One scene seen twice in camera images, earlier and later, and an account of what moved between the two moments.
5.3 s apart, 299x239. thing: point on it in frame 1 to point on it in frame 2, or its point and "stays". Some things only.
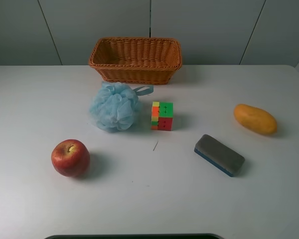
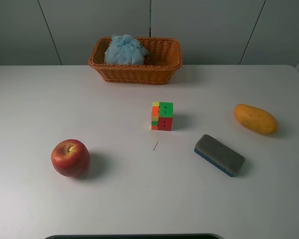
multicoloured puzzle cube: [162, 114] stays
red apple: [71, 158] stays
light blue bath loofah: [112, 107] to [124, 50]
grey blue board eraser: [221, 156] stays
